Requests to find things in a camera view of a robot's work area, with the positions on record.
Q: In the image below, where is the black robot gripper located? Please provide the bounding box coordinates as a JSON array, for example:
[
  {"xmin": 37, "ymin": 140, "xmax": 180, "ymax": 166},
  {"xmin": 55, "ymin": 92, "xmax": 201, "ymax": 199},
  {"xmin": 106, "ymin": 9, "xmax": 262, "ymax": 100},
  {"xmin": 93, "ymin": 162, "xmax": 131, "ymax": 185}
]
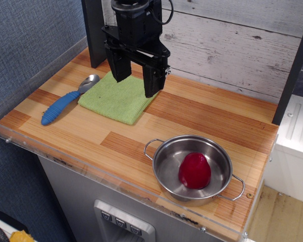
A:
[{"xmin": 103, "ymin": 1, "xmax": 170, "ymax": 98}]

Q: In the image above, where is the green cloth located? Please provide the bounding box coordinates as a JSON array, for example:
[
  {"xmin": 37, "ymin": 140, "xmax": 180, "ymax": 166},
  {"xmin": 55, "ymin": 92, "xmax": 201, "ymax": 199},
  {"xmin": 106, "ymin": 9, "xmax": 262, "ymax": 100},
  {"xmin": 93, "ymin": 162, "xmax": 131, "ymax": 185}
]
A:
[{"xmin": 78, "ymin": 72, "xmax": 156, "ymax": 125}]

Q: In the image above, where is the blue handled metal spoon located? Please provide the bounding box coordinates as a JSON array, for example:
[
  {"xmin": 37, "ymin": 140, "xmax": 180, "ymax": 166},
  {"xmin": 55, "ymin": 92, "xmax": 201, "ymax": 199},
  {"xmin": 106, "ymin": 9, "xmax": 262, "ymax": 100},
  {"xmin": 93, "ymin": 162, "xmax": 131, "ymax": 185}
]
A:
[{"xmin": 41, "ymin": 74, "xmax": 100, "ymax": 126}]

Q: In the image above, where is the silver metal pot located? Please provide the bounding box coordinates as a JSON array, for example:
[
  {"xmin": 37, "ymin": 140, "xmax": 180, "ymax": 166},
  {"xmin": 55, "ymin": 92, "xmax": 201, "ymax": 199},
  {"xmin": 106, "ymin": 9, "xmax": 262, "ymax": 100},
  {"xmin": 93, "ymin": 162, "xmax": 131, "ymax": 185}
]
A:
[{"xmin": 143, "ymin": 135, "xmax": 245, "ymax": 207}]

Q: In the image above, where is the red plastic pepper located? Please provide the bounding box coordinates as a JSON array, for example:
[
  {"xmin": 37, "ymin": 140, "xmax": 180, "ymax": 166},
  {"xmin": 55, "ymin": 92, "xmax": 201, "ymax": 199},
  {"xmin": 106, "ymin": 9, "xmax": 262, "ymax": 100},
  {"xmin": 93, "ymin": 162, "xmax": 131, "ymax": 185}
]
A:
[{"xmin": 178, "ymin": 152, "xmax": 212, "ymax": 190}]

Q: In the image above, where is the grey toy fridge cabinet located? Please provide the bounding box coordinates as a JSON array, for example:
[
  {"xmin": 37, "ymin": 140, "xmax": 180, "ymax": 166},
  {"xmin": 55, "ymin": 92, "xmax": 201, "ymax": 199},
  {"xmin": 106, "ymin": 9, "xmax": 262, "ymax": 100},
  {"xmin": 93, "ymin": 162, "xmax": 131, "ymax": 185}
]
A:
[{"xmin": 39, "ymin": 157, "xmax": 219, "ymax": 241}]

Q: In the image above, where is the clear acrylic table guard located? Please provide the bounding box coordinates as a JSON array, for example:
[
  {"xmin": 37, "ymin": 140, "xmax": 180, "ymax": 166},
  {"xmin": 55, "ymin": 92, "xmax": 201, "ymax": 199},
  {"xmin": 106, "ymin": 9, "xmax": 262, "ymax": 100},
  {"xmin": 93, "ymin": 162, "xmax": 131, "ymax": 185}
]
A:
[{"xmin": 0, "ymin": 40, "xmax": 280, "ymax": 241}]

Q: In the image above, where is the silver dispenser button panel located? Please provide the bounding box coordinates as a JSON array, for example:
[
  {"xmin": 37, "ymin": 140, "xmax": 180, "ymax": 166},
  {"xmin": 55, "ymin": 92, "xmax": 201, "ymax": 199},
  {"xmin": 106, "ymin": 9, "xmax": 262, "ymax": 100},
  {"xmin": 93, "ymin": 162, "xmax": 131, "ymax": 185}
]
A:
[{"xmin": 94, "ymin": 199, "xmax": 156, "ymax": 242}]

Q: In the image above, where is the white grooved side unit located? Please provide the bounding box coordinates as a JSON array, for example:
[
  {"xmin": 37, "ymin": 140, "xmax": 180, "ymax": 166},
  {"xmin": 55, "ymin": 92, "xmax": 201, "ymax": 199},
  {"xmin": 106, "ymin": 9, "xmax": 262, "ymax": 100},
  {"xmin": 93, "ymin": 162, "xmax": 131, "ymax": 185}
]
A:
[{"xmin": 263, "ymin": 95, "xmax": 303, "ymax": 201}]

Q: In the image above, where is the black and yellow object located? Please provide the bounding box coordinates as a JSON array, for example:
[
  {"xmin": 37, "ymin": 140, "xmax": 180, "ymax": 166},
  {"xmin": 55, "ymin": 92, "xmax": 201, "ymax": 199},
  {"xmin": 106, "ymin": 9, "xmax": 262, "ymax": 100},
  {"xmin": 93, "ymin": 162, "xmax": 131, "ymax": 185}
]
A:
[{"xmin": 0, "ymin": 228, "xmax": 36, "ymax": 242}]

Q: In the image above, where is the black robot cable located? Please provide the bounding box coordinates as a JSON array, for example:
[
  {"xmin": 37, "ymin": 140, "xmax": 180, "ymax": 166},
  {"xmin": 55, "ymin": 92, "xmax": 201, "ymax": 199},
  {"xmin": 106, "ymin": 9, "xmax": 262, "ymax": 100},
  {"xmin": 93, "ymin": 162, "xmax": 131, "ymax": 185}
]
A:
[{"xmin": 148, "ymin": 0, "xmax": 174, "ymax": 26}]

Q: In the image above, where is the black left vertical post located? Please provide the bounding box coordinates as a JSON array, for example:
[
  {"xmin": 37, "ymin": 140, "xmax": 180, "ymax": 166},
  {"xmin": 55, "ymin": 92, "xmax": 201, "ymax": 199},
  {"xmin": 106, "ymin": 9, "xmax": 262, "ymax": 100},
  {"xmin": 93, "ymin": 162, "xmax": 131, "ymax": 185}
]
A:
[{"xmin": 81, "ymin": 0, "xmax": 107, "ymax": 68}]

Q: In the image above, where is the black vertical post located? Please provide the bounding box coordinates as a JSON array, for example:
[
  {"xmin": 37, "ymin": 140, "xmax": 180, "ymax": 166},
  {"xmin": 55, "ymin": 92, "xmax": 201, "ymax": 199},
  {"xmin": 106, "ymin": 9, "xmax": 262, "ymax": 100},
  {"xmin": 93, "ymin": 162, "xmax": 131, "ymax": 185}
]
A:
[
  {"xmin": 272, "ymin": 36, "xmax": 303, "ymax": 125},
  {"xmin": 81, "ymin": 0, "xmax": 107, "ymax": 68}
]

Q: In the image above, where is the black right vertical post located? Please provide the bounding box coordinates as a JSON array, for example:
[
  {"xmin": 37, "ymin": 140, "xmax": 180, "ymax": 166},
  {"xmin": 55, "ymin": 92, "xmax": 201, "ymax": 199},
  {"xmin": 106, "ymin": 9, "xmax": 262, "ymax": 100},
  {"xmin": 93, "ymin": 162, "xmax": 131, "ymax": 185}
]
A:
[{"xmin": 272, "ymin": 36, "xmax": 303, "ymax": 125}]

